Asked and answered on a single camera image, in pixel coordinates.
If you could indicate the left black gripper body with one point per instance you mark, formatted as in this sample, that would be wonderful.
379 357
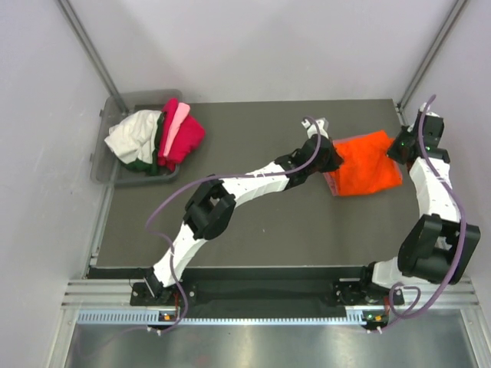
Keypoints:
318 166

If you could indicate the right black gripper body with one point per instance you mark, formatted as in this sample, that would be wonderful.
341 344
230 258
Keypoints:
404 135

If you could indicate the orange t shirt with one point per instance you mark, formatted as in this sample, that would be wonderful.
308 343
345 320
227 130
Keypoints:
364 165

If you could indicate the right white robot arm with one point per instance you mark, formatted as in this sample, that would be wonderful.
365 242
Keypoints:
440 245

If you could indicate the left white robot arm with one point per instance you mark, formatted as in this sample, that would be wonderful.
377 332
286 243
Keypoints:
210 208

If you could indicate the magenta t shirt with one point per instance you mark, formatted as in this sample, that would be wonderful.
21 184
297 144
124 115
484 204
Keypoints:
189 137

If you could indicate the light pink t shirt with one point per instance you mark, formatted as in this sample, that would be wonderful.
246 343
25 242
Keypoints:
180 115

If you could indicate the dark green t shirt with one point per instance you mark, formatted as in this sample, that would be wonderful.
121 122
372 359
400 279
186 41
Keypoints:
149 169

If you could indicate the white t shirt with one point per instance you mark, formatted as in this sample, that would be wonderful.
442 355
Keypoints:
133 139

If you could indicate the grey plastic bin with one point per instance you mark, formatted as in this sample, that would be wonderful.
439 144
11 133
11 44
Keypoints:
106 167

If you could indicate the right aluminium frame post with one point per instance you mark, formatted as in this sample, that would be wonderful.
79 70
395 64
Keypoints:
449 22

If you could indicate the aluminium frame post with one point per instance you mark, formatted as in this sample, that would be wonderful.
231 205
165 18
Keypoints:
449 22
80 32

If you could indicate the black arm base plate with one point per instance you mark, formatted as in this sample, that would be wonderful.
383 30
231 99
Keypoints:
267 292

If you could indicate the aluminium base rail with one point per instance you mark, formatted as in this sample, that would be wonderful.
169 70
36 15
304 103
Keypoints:
116 293

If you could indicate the slotted grey cable duct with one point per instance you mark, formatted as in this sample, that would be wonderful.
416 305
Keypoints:
166 317

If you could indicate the left aluminium frame post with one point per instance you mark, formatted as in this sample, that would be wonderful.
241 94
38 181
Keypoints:
80 32

